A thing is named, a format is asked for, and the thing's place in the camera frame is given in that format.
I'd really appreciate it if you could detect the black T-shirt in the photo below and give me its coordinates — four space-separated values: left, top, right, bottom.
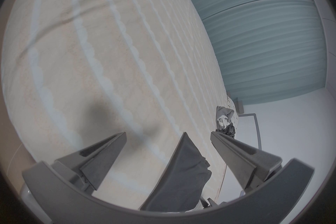
139 132 212 212

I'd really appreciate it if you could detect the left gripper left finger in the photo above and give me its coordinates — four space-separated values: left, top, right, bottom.
52 132 127 191

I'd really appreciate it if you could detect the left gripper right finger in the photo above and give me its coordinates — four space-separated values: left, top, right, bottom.
210 132 283 190

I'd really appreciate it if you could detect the white printed pillow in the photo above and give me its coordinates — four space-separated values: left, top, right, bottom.
226 96 240 127

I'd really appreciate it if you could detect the bed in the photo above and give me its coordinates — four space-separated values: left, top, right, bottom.
0 0 263 211

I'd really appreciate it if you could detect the pile of clothes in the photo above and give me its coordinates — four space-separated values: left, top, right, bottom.
215 106 236 138

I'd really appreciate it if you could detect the grey bedside table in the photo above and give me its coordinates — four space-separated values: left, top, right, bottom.
227 91 245 114

